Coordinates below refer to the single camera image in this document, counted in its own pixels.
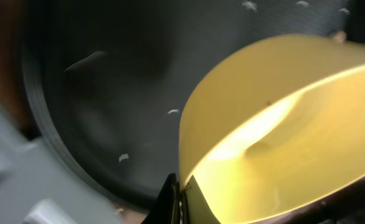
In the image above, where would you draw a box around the round black tray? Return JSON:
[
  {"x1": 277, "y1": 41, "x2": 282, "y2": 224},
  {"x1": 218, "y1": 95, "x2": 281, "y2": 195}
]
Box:
[{"x1": 21, "y1": 0, "x2": 365, "y2": 211}]

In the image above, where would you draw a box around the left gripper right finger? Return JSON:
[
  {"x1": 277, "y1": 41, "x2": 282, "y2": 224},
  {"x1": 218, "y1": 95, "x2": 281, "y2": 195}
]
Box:
[{"x1": 182, "y1": 176, "x2": 220, "y2": 224}]

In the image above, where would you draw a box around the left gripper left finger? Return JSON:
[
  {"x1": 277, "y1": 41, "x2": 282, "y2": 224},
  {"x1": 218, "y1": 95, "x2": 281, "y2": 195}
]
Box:
[{"x1": 141, "y1": 173, "x2": 180, "y2": 224}]

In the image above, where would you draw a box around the grey plastic dishwasher rack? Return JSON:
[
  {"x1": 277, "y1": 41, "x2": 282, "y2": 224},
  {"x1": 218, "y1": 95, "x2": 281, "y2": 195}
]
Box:
[{"x1": 0, "y1": 106, "x2": 123, "y2": 224}]

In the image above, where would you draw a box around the yellow bowl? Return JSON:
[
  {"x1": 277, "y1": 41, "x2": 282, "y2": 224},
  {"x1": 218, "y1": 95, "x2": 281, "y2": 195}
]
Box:
[{"x1": 179, "y1": 34, "x2": 365, "y2": 223}]

